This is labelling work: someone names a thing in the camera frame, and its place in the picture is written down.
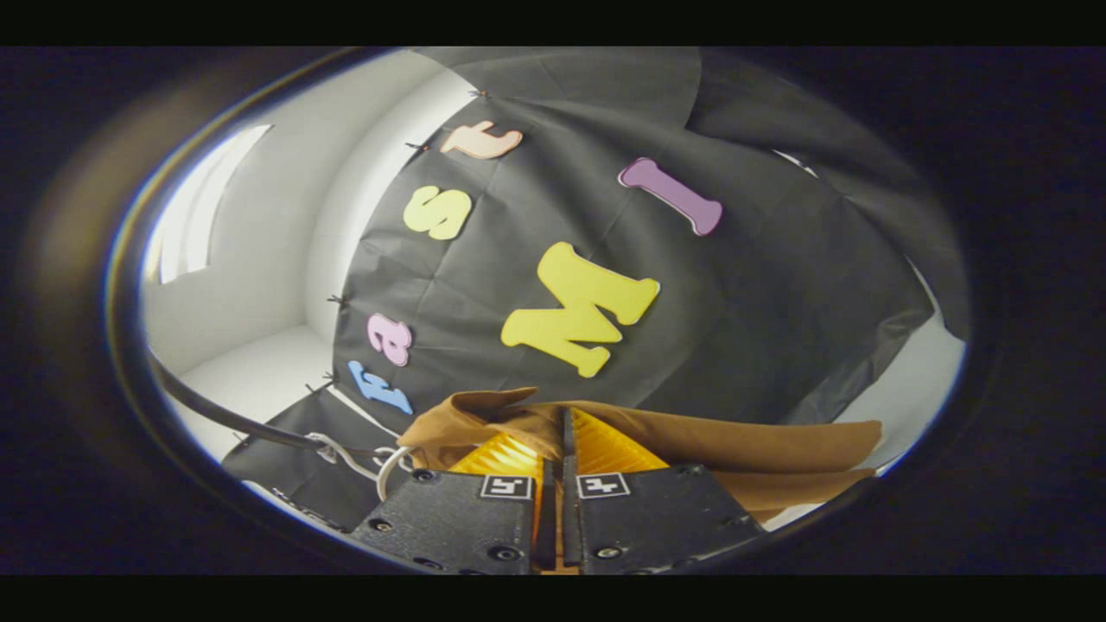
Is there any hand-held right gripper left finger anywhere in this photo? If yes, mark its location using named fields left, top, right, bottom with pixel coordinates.
left=348, top=430, right=558, bottom=576

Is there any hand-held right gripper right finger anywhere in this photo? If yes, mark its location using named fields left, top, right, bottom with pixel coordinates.
left=560, top=406, right=768, bottom=576

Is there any black clothes rack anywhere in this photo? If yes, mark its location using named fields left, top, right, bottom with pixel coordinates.
left=149, top=350, right=385, bottom=459

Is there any black backdrop cloth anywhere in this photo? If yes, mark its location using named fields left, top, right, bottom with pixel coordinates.
left=220, top=48, right=973, bottom=532

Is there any brown jacket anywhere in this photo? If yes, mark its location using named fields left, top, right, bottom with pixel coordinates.
left=397, top=386, right=884, bottom=524

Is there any white clothes hanger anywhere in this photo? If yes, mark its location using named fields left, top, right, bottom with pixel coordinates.
left=307, top=432, right=417, bottom=504

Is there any row of black cloth clips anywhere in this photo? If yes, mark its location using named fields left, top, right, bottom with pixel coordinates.
left=302, top=86, right=489, bottom=394

